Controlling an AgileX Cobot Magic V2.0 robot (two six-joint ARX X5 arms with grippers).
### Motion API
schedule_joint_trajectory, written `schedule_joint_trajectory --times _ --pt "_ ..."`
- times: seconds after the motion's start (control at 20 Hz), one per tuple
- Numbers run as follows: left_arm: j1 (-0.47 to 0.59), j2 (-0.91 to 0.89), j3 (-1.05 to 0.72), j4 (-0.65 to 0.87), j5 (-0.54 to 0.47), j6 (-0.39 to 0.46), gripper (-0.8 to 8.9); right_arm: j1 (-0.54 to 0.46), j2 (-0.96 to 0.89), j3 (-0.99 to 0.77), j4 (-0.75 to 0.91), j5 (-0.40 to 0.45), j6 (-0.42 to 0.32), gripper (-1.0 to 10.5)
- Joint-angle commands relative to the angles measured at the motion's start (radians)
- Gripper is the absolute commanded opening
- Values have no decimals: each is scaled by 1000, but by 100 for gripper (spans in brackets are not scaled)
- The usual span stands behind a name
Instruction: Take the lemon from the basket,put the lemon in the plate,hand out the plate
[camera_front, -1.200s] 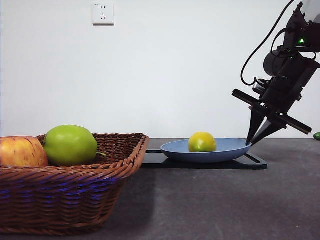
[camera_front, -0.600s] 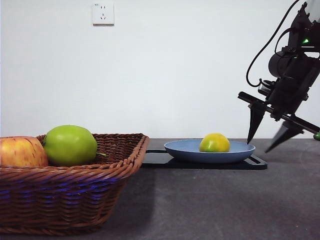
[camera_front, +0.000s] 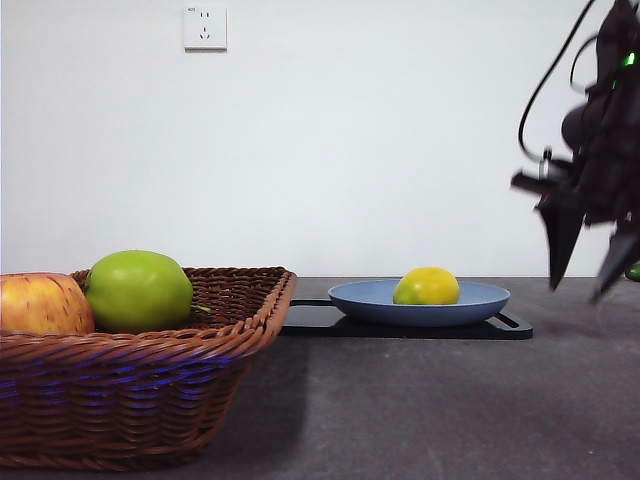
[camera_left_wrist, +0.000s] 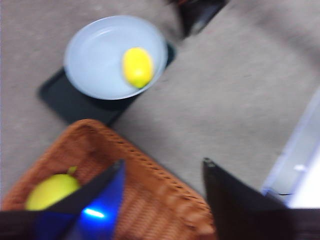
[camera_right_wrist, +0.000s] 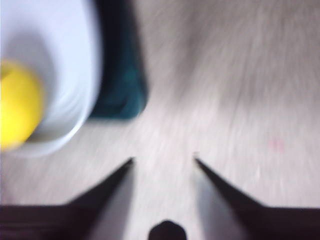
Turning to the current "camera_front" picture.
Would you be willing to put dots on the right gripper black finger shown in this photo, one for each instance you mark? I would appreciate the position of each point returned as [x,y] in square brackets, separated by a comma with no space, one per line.
[620,260]
[562,235]

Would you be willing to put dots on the yellow green lemon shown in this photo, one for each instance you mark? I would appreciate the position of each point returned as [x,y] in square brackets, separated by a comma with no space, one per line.
[427,285]

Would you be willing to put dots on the blue round plate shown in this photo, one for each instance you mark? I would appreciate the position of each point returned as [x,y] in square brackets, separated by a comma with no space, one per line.
[370,305]

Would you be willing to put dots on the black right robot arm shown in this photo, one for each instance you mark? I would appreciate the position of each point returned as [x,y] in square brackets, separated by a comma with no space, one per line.
[607,140]

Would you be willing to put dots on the brown wicker basket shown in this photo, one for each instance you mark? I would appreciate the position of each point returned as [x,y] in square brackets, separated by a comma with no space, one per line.
[150,390]

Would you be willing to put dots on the green cucumber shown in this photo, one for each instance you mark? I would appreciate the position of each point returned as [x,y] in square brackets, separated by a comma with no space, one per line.
[634,272]

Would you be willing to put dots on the black flat tray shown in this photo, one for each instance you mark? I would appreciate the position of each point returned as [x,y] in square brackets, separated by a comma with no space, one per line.
[310,321]

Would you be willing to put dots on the green apple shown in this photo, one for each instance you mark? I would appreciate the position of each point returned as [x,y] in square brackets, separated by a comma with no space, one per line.
[137,290]

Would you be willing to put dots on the red yellow apple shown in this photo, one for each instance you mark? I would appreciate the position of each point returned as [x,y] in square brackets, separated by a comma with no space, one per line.
[42,305]

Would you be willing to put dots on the white wall socket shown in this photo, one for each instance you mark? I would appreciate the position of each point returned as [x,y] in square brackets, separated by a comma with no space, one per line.
[205,28]

